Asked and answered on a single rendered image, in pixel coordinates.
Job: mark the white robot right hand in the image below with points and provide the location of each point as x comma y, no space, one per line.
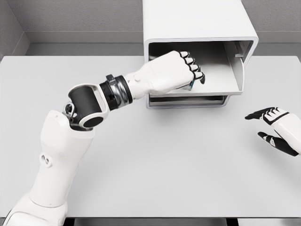
285,124

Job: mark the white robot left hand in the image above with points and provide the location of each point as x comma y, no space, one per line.
171,70

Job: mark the small load switch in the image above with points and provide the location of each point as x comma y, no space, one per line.
191,85

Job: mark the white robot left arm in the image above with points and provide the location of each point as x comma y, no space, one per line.
63,150

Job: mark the white tabletop storage cabinet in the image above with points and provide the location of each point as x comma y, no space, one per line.
200,21

